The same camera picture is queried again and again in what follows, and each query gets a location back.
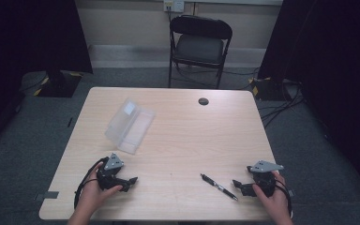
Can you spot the person's right hand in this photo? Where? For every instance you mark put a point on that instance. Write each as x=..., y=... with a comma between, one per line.
x=275, y=204

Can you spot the grey tape strip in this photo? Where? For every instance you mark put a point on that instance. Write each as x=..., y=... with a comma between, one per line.
x=48, y=195
x=290, y=193

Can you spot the white wall socket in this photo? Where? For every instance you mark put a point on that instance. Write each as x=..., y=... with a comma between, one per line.
x=173, y=5

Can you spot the black pen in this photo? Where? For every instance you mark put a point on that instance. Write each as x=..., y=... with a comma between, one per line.
x=218, y=187

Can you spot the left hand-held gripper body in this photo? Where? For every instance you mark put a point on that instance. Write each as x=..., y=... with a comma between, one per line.
x=107, y=178

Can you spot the black table grommet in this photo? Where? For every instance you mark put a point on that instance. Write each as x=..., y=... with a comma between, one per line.
x=203, y=101

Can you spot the black stand base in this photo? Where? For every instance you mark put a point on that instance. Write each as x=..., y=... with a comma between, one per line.
x=59, y=86
x=270, y=90

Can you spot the clear plastic pencil case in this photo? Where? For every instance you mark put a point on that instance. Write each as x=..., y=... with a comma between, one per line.
x=128, y=126

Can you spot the person's left hand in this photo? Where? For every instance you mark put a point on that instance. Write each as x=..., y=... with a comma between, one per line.
x=90, y=197

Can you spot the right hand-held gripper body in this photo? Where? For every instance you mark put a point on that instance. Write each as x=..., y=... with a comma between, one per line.
x=264, y=181

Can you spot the black folding chair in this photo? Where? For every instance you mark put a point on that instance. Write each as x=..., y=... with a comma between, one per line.
x=200, y=47

